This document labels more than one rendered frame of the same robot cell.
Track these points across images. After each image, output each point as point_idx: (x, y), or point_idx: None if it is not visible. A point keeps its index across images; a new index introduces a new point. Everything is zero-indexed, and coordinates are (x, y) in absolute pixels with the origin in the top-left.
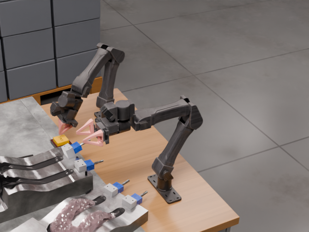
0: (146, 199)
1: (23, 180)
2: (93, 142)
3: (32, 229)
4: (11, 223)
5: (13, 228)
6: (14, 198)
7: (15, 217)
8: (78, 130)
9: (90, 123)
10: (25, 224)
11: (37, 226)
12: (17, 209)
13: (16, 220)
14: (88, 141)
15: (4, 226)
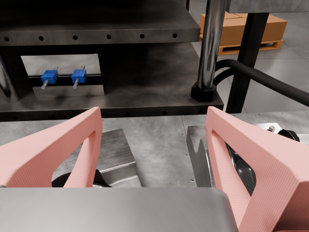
0: None
1: (249, 173)
2: (64, 186)
3: (107, 153)
4: (185, 173)
5: (174, 173)
6: (201, 153)
7: (196, 179)
8: (212, 112)
9: (265, 159)
10: (125, 148)
11: (109, 161)
12: (198, 173)
13: (189, 180)
14: (86, 145)
15: (182, 165)
